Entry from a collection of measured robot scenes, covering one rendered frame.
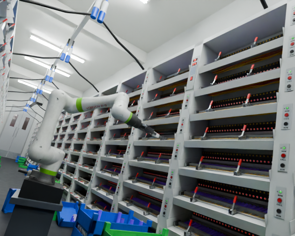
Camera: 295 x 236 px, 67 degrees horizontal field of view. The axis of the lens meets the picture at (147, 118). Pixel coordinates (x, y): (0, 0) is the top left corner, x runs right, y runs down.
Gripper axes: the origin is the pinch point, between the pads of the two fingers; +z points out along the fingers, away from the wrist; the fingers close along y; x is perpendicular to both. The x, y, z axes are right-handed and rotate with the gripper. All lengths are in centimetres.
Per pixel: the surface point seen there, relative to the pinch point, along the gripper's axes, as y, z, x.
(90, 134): -183, 7, 10
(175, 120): 12.4, 4.7, 14.0
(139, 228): 50, -19, -60
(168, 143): 10.6, 7.8, -3.9
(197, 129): 27.4, 14.9, 10.9
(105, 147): -113, 11, -8
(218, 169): 55, 15, -16
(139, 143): -31.4, 7.8, -4.0
